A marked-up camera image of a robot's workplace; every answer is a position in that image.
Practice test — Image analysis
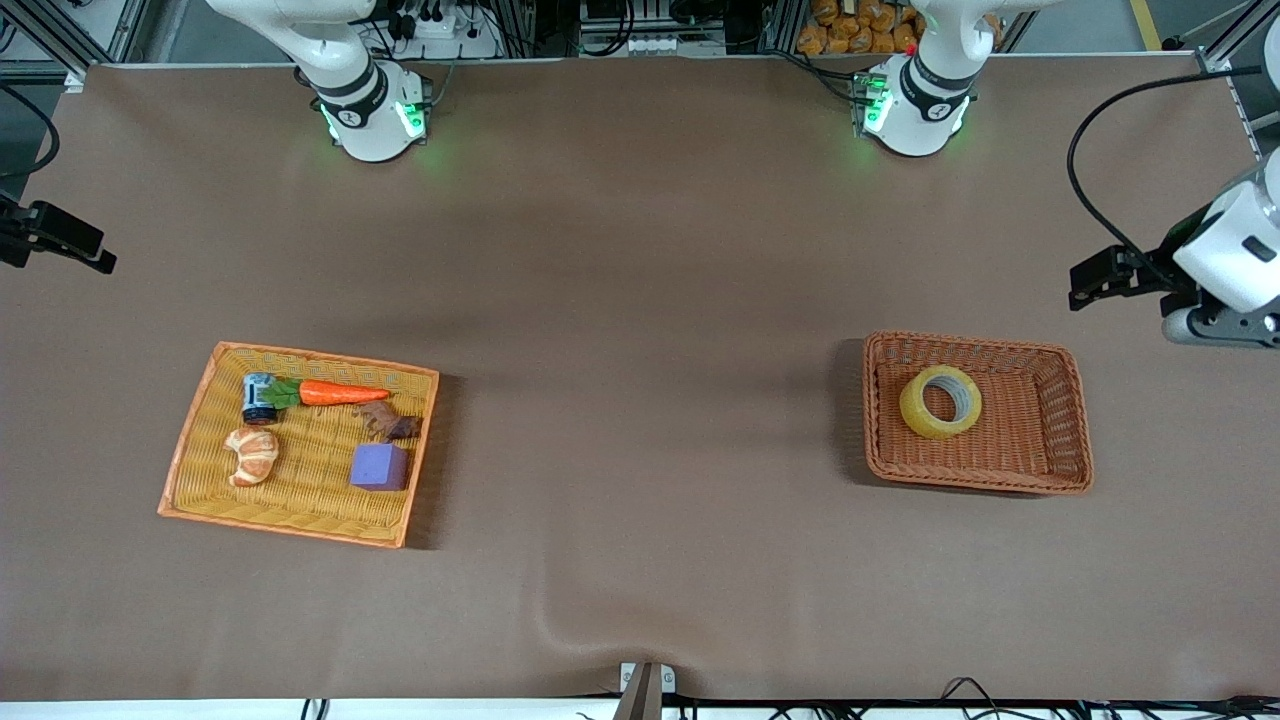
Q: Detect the yellow tape roll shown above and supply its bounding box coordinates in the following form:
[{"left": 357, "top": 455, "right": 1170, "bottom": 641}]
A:
[{"left": 898, "top": 364, "right": 984, "bottom": 441}]

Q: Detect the brown wicker basket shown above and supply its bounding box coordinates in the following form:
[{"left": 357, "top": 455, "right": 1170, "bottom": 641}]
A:
[{"left": 861, "top": 332, "right": 1094, "bottom": 497}]

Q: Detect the small blue grey can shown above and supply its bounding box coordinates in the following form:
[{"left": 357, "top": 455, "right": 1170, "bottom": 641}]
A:
[{"left": 242, "top": 373, "right": 279, "bottom": 426}]

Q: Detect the toy croissant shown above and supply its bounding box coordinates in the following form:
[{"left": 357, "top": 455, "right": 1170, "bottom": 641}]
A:
[{"left": 223, "top": 427, "right": 280, "bottom": 488}]

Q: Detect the orange toy carrot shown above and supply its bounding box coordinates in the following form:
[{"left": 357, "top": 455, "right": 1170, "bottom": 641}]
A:
[{"left": 262, "top": 378, "right": 391, "bottom": 409}]

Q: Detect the orange-rimmed yellow wicker tray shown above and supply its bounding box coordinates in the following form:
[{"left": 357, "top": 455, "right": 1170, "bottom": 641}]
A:
[{"left": 157, "top": 341, "right": 441, "bottom": 549}]

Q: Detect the brown toy piece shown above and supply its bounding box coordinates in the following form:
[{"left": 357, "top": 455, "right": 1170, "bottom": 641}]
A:
[{"left": 353, "top": 400, "right": 423, "bottom": 442}]

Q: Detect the purple cube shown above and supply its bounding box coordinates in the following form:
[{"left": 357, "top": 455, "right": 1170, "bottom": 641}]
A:
[{"left": 350, "top": 443, "right": 411, "bottom": 492}]

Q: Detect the bag of orange snacks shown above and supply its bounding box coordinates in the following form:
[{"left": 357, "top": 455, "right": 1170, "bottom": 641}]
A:
[{"left": 797, "top": 0, "right": 926, "bottom": 56}]

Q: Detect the white power strip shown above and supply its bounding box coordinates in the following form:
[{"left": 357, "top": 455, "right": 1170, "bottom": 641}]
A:
[{"left": 385, "top": 0, "right": 501, "bottom": 59}]

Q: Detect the white socket bar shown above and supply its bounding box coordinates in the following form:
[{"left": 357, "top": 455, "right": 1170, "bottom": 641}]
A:
[{"left": 580, "top": 30, "right": 726, "bottom": 59}]

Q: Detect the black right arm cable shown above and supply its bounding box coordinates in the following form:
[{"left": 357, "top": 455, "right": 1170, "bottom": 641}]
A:
[{"left": 0, "top": 85, "right": 62, "bottom": 183}]

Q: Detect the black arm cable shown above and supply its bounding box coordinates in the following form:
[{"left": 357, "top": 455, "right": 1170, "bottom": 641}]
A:
[
  {"left": 0, "top": 85, "right": 62, "bottom": 183},
  {"left": 1065, "top": 64, "right": 1263, "bottom": 279}
]

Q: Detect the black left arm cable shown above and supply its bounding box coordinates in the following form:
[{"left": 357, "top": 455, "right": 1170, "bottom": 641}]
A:
[{"left": 1065, "top": 64, "right": 1263, "bottom": 279}]

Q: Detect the metal table edge bracket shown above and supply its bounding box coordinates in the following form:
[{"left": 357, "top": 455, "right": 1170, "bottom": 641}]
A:
[{"left": 618, "top": 660, "right": 677, "bottom": 720}]

